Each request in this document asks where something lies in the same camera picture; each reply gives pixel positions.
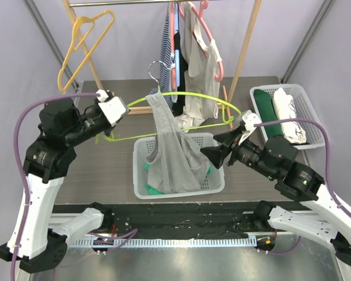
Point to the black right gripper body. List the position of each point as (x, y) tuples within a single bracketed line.
[(232, 148)]

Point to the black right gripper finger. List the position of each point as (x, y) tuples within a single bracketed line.
[(226, 139), (217, 154)]

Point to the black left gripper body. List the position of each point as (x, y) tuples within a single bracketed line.
[(93, 123)]

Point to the lime green hanger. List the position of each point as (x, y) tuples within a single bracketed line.
[(219, 101)]

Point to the grey tank top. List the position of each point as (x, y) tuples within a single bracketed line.
[(176, 163)]

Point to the green tank top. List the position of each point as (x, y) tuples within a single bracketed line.
[(154, 192)]

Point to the yellow plastic hanger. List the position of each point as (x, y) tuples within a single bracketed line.
[(82, 27)]

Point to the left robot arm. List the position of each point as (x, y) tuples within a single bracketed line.
[(62, 127)]

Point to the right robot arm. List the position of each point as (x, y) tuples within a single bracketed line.
[(294, 180)]

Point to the black tank top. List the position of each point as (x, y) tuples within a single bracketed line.
[(179, 105)]

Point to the blue striped tank top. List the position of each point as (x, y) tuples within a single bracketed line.
[(165, 55)]

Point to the pink hanger with striped top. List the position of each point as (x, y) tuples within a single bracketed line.
[(173, 51)]

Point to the white tank top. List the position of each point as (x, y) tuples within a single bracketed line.
[(197, 110)]

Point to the light blue hanger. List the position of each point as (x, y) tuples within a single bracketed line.
[(177, 58)]

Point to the pink hanger with white top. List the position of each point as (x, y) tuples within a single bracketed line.
[(199, 47)]

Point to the wooden clothes rack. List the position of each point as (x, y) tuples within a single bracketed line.
[(69, 7)]

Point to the folded dark green garment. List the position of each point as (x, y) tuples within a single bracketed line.
[(266, 111)]

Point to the white plastic laundry basket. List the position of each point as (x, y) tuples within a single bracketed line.
[(214, 181)]

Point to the folded white printed garment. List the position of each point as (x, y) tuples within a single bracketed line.
[(284, 108)]

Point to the white basket with folded clothes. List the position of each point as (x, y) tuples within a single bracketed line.
[(304, 109)]

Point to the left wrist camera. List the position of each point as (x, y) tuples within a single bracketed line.
[(112, 107)]

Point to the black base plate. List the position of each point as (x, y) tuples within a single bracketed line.
[(186, 220)]

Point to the white slotted cable duct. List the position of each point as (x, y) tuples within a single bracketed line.
[(95, 242)]

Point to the aluminium rail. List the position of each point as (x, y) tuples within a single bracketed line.
[(61, 219)]

